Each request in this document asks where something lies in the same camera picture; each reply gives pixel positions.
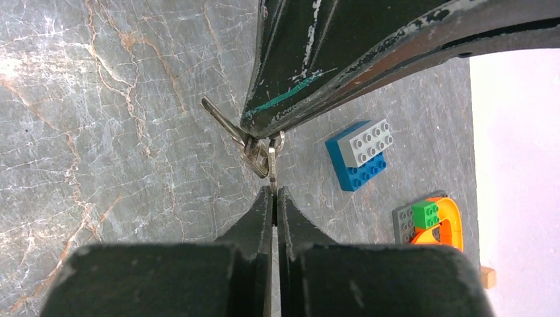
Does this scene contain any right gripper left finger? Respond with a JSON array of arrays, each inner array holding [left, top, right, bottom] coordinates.
[[41, 186, 274, 316]]

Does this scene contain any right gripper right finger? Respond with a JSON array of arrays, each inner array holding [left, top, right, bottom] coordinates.
[[276, 187, 494, 316]]

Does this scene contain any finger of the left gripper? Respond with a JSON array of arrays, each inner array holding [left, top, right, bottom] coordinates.
[[240, 1, 559, 139]]

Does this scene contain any single brass key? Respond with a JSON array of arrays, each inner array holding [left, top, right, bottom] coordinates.
[[201, 96, 285, 197]]

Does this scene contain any grey blue brick stack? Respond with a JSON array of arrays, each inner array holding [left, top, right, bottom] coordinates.
[[325, 119, 394, 192]]

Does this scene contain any orange track on grey plate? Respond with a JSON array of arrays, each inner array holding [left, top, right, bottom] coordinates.
[[392, 190, 464, 252]]

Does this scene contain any small wooden block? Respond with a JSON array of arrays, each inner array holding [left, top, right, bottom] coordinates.
[[480, 266, 497, 289]]

